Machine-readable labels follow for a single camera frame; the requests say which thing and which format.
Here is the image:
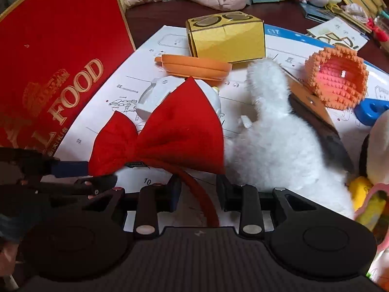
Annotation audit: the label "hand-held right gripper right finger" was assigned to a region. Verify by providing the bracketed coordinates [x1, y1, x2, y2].
[216, 176, 326, 239]

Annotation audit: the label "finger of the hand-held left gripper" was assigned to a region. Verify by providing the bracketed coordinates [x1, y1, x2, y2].
[18, 174, 118, 198]
[45, 157, 91, 178]

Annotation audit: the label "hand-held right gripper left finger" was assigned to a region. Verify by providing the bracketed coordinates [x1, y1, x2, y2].
[86, 176, 182, 239]

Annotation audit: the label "red bow headband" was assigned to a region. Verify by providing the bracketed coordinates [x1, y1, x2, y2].
[88, 77, 226, 228]

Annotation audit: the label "red box with gold print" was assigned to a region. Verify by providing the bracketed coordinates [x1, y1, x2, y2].
[0, 0, 136, 165]

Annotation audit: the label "white plush toy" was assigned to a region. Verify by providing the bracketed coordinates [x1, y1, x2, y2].
[223, 58, 354, 219]

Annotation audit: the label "small white plastic device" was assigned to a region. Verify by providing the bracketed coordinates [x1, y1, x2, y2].
[135, 77, 222, 121]

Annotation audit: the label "brown leather pouch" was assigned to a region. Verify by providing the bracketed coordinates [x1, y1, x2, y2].
[281, 67, 354, 172]

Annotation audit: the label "orange collapsible bowl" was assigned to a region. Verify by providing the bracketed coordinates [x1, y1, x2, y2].
[154, 54, 233, 80]

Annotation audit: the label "white instruction sheet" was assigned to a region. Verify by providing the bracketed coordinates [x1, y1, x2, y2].
[51, 24, 389, 235]

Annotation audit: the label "yellow cardboard box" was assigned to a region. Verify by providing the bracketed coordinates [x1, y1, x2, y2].
[186, 11, 266, 64]

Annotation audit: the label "orange pink brick basket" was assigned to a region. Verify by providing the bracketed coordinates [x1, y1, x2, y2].
[305, 45, 369, 109]

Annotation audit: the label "panda plush toy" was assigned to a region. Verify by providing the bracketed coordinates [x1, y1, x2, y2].
[359, 117, 389, 187]

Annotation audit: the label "blue plastic piece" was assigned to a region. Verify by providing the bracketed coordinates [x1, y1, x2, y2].
[353, 99, 389, 127]

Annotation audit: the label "printed cut-out card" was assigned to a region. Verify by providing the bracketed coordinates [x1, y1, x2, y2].
[306, 21, 369, 51]

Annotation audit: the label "red hair clip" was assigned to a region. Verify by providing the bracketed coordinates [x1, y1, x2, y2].
[365, 18, 389, 42]

